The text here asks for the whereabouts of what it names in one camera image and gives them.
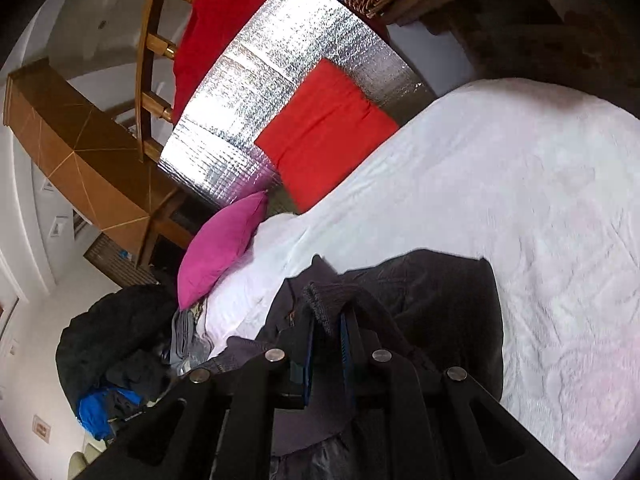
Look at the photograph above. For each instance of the black quilted jacket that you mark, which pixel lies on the black quilted jacket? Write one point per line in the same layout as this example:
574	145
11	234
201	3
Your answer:
430	300

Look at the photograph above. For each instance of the black puffer coat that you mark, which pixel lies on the black puffer coat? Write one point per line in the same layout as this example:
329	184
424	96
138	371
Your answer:
110	325

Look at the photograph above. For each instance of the grey garment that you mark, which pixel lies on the grey garment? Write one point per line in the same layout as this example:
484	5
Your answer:
187	345

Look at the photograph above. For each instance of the silver foil insulation board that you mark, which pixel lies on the silver foil insulation board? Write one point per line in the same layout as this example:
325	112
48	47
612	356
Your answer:
280	45

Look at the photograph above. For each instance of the pink pillow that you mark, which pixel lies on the pink pillow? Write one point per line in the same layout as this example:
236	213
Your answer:
220	250

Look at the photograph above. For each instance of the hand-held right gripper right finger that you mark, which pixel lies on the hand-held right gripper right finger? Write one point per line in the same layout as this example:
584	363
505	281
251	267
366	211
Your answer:
348	355

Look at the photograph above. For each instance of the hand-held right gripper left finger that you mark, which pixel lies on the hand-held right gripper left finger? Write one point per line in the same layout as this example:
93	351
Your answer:
307	360

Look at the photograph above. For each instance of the wooden table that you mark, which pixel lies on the wooden table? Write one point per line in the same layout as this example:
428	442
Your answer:
500	10

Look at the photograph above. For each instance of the blue jacket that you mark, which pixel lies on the blue jacket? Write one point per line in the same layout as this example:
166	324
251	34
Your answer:
97	410

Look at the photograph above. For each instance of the red pillow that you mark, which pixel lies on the red pillow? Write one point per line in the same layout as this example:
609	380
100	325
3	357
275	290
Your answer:
325	135

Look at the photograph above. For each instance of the red cloth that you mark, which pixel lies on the red cloth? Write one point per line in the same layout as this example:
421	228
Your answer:
220	15

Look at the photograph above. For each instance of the beige leather sofa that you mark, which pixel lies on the beige leather sofa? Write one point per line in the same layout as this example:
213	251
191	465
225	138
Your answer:
80	465

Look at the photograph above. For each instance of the brown window blind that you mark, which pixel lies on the brown window blind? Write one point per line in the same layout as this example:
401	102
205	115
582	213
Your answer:
110	260

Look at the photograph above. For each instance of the brown wooden wardrobe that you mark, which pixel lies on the brown wooden wardrobe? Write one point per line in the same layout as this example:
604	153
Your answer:
75	135

